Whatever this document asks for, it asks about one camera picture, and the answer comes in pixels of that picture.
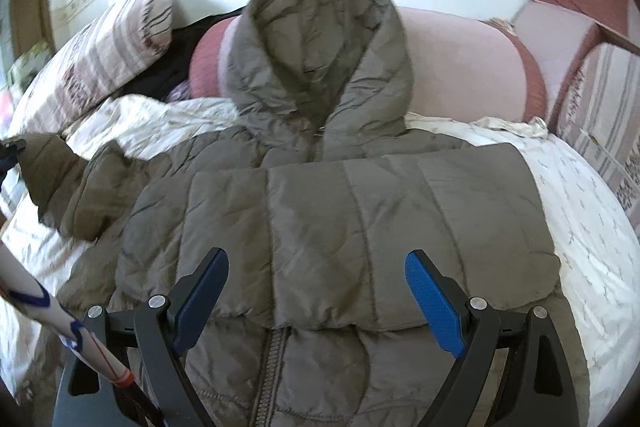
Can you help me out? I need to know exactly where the pale printed box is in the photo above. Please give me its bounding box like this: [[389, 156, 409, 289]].
[[7, 42, 51, 88]]

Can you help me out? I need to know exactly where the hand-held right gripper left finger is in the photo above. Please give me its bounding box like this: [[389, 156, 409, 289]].
[[67, 248, 231, 427]]

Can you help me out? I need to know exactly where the olive hooded puffer jacket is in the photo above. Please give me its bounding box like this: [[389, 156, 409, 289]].
[[20, 0, 561, 427]]

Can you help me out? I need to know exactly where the striped floral backrest cushion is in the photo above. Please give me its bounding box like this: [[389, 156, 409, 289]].
[[512, 2, 640, 220]]

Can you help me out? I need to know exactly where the pink bolster cushion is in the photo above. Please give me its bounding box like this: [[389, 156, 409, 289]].
[[189, 6, 546, 125]]

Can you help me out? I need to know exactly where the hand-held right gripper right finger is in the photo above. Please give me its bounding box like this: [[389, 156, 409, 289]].
[[404, 249, 582, 427]]

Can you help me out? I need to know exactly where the white printed stick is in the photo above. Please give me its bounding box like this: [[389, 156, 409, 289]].
[[0, 241, 168, 427]]

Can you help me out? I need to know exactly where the striped floral pillow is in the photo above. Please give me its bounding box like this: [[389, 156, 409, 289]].
[[10, 0, 176, 138]]

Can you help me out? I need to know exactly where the wooden door with stained glass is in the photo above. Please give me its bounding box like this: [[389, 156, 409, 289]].
[[0, 0, 56, 72]]

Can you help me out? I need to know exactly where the white quilted bedspread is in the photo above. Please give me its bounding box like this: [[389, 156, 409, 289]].
[[0, 94, 640, 427]]

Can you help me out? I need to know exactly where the dark cloth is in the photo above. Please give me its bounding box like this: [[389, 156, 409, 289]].
[[127, 9, 246, 102]]

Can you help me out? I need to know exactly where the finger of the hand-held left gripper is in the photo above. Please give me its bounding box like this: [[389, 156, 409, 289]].
[[0, 137, 27, 172]]

